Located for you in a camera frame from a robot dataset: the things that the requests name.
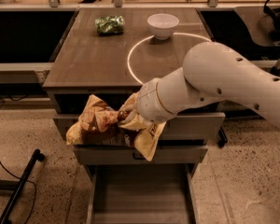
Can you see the green snack bag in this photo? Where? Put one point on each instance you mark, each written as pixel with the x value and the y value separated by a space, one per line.
pixel 110 25

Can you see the black floor stand leg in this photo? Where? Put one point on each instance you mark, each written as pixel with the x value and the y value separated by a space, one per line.
pixel 16 187

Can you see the bottom drawer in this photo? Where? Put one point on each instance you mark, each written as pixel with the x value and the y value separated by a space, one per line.
pixel 142 194

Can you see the top drawer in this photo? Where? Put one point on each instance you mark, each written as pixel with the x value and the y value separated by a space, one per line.
pixel 197 124

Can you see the brown salt chip bag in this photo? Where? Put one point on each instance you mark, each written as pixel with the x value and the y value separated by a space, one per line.
pixel 99 125

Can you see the white bowl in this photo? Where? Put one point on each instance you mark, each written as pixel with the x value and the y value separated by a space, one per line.
pixel 162 25

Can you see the middle drawer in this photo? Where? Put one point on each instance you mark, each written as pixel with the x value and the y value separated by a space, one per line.
pixel 167 152

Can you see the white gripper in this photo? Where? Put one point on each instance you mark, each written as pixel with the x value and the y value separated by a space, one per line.
pixel 147 101

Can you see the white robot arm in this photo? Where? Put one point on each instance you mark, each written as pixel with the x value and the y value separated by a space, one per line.
pixel 211 72

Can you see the black cabinet caster foot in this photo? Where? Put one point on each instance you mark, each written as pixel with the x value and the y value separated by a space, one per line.
pixel 223 140

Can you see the grey drawer cabinet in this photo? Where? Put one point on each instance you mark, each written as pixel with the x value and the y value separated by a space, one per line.
pixel 115 66

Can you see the drawer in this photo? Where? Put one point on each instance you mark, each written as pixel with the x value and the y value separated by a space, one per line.
pixel 167 152
pixel 142 194
pixel 197 124

